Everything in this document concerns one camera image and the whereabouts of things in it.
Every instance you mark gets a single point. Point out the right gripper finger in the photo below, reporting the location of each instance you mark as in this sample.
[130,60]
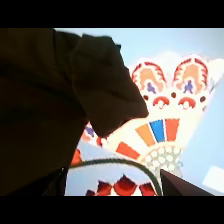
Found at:
[178,186]

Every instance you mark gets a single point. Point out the black garment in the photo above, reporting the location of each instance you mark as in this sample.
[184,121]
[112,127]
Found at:
[40,100]

